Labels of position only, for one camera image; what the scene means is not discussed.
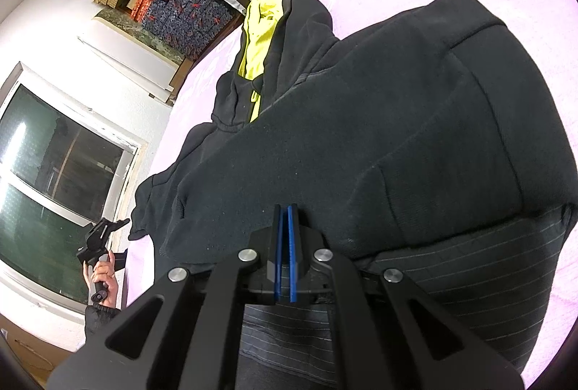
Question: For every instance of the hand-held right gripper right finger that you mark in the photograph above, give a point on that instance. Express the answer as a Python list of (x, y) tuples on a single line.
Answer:
[(293, 245)]

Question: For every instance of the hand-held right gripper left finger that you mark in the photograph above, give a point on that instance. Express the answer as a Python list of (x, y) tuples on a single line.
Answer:
[(278, 236)]

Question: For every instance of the black hoodie with yellow lining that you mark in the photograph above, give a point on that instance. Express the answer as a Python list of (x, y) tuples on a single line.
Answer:
[(361, 123)]

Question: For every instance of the white framed window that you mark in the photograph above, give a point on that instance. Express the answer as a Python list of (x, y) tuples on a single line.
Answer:
[(67, 155)]

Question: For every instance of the person's left hand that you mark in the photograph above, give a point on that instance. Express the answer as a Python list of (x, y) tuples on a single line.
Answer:
[(106, 277)]

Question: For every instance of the person's left forearm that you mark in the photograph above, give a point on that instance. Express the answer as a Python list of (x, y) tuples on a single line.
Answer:
[(100, 322)]

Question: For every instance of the dark pinstriped pants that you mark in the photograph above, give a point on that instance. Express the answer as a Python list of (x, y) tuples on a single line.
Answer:
[(474, 281)]

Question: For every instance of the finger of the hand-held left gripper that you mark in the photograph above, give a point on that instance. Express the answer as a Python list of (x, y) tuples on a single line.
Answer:
[(118, 224)]

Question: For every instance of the blue red patterned cloth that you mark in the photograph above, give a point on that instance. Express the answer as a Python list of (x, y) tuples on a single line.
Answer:
[(189, 17)]

